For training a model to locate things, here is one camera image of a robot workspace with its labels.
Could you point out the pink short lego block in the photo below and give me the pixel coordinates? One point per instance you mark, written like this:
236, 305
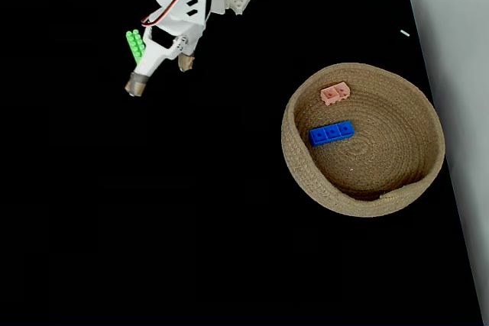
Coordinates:
335, 94

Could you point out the blue long lego block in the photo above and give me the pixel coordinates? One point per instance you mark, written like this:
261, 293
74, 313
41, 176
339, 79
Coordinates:
331, 133

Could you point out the small white tape piece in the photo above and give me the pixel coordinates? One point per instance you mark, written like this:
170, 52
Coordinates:
405, 33

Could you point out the green long lego block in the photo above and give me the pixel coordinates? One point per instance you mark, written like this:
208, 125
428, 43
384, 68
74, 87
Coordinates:
134, 45

